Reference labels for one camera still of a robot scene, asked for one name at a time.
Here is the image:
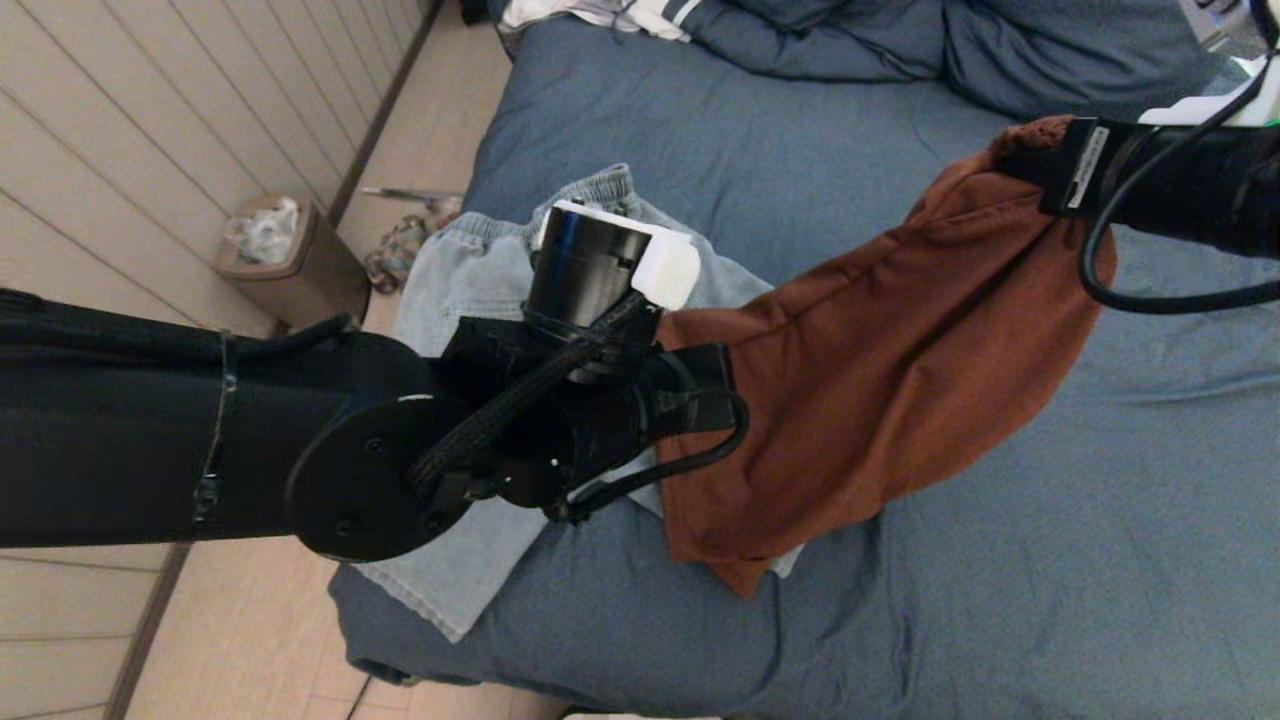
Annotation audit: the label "clear plastic bin liner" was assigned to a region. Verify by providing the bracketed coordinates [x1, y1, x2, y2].
[222, 196, 301, 265]

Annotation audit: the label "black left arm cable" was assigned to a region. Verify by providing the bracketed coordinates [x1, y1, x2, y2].
[222, 313, 353, 363]

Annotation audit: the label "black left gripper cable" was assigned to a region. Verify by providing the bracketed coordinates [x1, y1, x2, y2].
[545, 388, 750, 524]

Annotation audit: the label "blue pillow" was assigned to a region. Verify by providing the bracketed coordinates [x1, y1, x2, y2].
[942, 0, 1226, 121]

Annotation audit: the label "silver metal object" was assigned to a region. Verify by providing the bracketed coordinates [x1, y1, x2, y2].
[360, 185, 464, 213]

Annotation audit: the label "white striped garment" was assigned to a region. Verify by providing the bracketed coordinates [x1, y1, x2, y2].
[498, 0, 713, 43]

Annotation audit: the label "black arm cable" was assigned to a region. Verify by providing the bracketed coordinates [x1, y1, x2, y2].
[1078, 45, 1280, 316]
[222, 313, 353, 363]

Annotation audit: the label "rust brown shorts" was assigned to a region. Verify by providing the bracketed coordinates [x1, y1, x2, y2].
[655, 115, 1118, 599]

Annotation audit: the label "brown metal trash bin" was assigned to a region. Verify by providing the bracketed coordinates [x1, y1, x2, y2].
[216, 195, 371, 339]

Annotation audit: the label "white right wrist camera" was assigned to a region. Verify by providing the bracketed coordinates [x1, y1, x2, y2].
[1140, 52, 1280, 128]

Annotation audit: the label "blue bed cover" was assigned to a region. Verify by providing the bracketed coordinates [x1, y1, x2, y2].
[328, 15, 1280, 720]

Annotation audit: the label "crumpled blue blanket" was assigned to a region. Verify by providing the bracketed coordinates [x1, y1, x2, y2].
[690, 0, 949, 83]

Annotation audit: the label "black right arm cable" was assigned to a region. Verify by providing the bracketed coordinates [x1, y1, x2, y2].
[1078, 45, 1280, 316]

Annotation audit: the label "multicoloured cloth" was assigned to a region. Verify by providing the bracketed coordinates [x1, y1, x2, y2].
[362, 212, 459, 296]

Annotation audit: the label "light blue denim shorts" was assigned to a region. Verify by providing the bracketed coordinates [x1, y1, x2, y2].
[355, 163, 803, 644]

